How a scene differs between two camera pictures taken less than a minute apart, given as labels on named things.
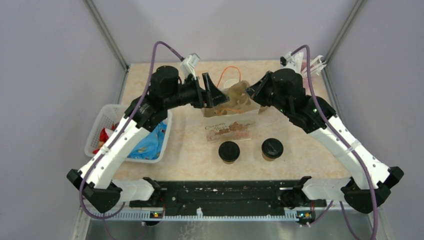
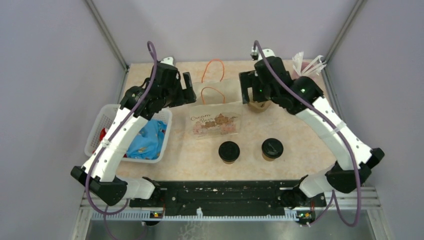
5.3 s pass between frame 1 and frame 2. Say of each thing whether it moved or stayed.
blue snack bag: stayed
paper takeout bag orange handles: moved
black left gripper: moved
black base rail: stayed
